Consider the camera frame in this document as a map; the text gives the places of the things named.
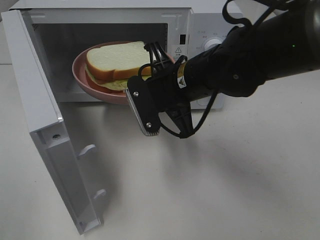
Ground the white warning sticker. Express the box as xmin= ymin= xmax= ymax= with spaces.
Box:
xmin=170 ymin=44 xmax=188 ymax=61

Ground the upper white power knob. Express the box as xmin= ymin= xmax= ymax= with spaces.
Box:
xmin=203 ymin=36 xmax=225 ymax=51

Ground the white microwave oven body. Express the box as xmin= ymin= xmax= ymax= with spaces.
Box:
xmin=8 ymin=0 xmax=232 ymax=103

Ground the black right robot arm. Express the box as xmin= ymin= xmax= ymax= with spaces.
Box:
xmin=137 ymin=0 xmax=320 ymax=139

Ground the white microwave door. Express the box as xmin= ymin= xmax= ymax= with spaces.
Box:
xmin=1 ymin=10 xmax=107 ymax=234

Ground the sandwich with lettuce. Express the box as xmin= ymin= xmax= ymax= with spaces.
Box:
xmin=84 ymin=41 xmax=150 ymax=93

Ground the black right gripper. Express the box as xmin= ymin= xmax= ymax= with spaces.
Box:
xmin=144 ymin=42 xmax=194 ymax=138

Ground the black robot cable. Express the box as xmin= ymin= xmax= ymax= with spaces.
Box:
xmin=137 ymin=0 xmax=278 ymax=139

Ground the pink round plate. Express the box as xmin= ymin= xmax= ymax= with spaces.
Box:
xmin=71 ymin=41 xmax=176 ymax=106

